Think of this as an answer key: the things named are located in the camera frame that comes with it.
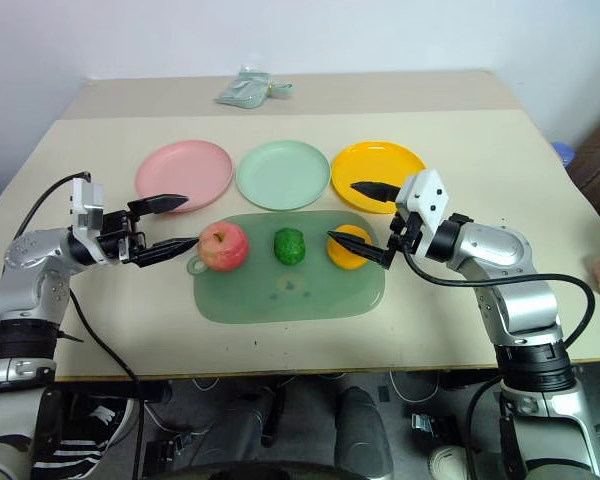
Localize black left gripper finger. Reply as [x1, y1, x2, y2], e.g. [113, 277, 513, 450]
[129, 237, 201, 268]
[127, 193, 190, 217]

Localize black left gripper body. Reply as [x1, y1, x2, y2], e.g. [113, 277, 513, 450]
[95, 209, 148, 265]

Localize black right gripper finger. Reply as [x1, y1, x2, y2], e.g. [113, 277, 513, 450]
[326, 230, 397, 271]
[349, 181, 402, 204]

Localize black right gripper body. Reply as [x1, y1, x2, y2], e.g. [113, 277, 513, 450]
[386, 207, 427, 257]

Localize orange fruit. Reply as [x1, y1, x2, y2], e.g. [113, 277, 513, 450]
[326, 224, 374, 270]

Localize yellow plate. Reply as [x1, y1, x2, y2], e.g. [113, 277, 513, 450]
[330, 141, 428, 216]

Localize pink plate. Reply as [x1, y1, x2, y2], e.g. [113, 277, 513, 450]
[134, 139, 234, 215]

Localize green pepper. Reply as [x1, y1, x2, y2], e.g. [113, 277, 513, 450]
[273, 227, 307, 266]

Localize green plate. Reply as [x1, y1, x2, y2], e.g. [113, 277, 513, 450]
[235, 139, 331, 210]

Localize red apple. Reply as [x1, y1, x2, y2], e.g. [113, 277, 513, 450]
[196, 220, 251, 273]

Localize green translucent cutting board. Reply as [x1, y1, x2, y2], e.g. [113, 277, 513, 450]
[186, 209, 387, 325]

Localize pale green pouch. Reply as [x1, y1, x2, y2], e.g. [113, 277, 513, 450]
[213, 64, 295, 109]

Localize blue round object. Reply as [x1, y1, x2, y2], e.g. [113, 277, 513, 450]
[549, 141, 577, 165]

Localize black white striped shoe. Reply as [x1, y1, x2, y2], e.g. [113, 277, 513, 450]
[32, 392, 136, 480]

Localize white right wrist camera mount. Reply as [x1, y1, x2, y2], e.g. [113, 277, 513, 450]
[394, 168, 452, 236]

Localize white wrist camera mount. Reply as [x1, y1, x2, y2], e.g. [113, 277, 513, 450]
[68, 175, 106, 232]
[394, 168, 452, 236]

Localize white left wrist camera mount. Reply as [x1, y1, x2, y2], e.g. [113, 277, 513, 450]
[68, 175, 106, 232]

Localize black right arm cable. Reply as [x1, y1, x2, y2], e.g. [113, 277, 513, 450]
[402, 248, 597, 480]

